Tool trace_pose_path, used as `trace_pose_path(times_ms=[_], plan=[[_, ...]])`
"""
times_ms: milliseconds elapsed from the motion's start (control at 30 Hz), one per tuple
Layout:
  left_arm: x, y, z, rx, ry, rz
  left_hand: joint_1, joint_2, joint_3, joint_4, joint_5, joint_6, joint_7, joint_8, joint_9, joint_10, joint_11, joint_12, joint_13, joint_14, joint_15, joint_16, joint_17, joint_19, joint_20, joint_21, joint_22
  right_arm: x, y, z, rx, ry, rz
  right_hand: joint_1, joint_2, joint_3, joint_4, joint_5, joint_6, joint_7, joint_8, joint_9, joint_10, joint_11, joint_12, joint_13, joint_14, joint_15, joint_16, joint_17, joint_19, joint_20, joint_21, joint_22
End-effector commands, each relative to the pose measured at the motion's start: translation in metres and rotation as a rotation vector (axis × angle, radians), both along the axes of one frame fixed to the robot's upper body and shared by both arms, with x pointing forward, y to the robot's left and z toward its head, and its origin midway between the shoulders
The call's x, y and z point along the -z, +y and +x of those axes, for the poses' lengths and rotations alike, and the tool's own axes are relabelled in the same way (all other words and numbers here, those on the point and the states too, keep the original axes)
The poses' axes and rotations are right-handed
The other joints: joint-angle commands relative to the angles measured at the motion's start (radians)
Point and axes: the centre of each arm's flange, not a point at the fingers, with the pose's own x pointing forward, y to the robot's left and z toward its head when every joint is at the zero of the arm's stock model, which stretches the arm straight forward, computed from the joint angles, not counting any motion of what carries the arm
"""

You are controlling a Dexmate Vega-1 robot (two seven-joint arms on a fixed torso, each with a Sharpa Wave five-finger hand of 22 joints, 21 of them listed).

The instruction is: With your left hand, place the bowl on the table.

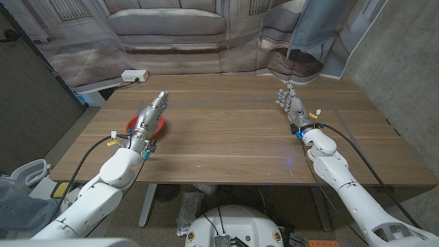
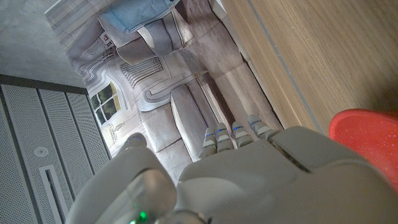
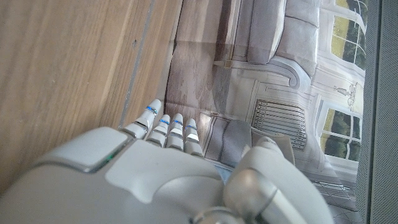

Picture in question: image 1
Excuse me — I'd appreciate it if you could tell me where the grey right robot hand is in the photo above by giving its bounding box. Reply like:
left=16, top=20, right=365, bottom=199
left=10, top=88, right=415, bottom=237
left=275, top=82, right=315, bottom=133

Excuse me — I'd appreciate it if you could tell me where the black round object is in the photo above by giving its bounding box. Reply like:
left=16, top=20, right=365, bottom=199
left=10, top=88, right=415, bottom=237
left=154, top=184, right=181, bottom=202

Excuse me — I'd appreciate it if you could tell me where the black power strip cable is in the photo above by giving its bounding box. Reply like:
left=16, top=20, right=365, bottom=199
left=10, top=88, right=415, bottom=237
left=115, top=78, right=140, bottom=91

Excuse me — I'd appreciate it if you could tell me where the grey table leg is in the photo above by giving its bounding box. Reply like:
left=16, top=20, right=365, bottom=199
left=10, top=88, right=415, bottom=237
left=138, top=184, right=158, bottom=228
left=310, top=187, right=333, bottom=233

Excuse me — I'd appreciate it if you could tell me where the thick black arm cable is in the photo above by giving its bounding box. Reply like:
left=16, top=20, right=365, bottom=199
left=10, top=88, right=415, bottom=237
left=51, top=134, right=130, bottom=220
left=315, top=122, right=423, bottom=230

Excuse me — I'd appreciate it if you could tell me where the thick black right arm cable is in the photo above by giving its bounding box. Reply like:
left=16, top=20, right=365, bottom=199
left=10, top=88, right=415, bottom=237
left=315, top=122, right=423, bottom=230

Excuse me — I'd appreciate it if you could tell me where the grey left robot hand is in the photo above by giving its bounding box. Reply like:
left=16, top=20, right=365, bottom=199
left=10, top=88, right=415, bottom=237
left=127, top=91, right=169, bottom=154

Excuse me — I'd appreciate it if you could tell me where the black knob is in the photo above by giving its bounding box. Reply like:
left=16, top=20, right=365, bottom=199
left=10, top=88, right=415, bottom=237
left=0, top=30, right=20, bottom=44

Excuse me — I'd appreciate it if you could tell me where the orange box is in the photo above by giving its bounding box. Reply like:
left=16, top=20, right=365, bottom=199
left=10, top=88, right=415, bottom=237
left=308, top=239, right=340, bottom=247

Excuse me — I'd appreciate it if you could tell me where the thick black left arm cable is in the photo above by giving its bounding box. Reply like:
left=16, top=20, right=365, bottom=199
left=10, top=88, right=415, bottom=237
left=51, top=134, right=130, bottom=220

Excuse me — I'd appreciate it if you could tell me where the grey tape outline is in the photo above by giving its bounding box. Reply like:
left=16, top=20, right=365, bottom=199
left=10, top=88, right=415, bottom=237
left=137, top=99, right=383, bottom=185

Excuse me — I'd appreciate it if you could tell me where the red speckled bowl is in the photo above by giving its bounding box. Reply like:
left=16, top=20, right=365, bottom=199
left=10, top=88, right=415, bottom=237
left=125, top=114, right=165, bottom=141

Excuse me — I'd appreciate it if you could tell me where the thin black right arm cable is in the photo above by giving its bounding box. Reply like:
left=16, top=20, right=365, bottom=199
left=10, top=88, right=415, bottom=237
left=300, top=137, right=370, bottom=246

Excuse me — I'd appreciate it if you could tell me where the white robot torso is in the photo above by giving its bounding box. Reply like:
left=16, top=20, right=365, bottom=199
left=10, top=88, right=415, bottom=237
left=184, top=204, right=285, bottom=247

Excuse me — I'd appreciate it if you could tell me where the person's leg in jeans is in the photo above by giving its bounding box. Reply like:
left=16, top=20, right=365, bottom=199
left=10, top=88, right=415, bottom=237
left=0, top=180, right=61, bottom=234

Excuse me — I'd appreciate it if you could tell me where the clear plastic bag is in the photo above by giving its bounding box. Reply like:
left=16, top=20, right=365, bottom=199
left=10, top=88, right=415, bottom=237
left=176, top=191, right=205, bottom=237

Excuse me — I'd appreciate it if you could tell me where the printed sofa room backdrop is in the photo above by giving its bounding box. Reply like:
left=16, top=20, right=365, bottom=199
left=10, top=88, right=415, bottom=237
left=0, top=0, right=388, bottom=93

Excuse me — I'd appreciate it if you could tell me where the yellow white left wrist tag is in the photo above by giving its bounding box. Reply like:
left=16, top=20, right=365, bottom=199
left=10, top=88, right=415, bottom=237
left=106, top=131, right=119, bottom=148

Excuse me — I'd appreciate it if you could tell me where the white power strip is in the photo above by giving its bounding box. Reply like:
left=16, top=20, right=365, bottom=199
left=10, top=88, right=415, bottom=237
left=121, top=69, right=150, bottom=83

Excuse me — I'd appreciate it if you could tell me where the yellow black foot pedal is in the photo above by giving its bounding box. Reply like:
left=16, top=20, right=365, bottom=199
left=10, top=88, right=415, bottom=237
left=50, top=181, right=73, bottom=200

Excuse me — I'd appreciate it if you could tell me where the white loop-shaped plastic object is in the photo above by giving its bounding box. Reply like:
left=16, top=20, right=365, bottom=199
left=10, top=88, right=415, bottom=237
left=9, top=158, right=51, bottom=188

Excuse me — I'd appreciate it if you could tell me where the white low shelf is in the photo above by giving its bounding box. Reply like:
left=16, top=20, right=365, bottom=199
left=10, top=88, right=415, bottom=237
left=73, top=82, right=121, bottom=108

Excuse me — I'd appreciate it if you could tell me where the dark grey partition panel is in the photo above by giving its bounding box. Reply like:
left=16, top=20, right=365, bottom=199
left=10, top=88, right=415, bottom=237
left=0, top=3, right=88, bottom=176

